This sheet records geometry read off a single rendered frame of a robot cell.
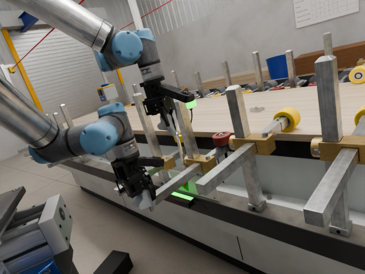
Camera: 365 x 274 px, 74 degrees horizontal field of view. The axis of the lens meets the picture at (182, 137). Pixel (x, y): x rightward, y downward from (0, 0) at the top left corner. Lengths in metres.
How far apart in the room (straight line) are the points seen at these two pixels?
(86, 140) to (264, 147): 0.48
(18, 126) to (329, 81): 0.66
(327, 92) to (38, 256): 0.74
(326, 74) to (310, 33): 7.34
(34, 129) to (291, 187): 0.89
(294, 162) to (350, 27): 6.94
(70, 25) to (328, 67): 0.58
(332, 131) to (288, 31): 7.48
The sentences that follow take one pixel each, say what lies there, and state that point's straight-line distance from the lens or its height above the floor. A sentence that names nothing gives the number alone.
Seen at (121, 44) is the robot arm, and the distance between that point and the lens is 0.64.
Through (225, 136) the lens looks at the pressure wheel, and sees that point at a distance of 1.01.
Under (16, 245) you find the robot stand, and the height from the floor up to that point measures 0.97.
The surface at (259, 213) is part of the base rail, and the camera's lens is 0.89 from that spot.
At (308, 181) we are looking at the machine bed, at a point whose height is 0.71.
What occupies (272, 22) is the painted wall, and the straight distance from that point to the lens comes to 8.22.
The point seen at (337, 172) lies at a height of 0.96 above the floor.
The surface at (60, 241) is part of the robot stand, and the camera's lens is 0.67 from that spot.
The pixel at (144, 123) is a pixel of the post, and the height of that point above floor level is 1.02.
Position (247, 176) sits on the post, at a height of 0.83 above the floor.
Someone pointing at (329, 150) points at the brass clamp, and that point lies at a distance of 0.68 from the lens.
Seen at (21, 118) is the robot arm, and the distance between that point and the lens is 0.59.
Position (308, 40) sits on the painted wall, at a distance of 7.98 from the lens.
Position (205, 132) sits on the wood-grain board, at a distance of 1.16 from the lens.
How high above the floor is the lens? 1.24
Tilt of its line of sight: 17 degrees down
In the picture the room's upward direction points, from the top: 16 degrees counter-clockwise
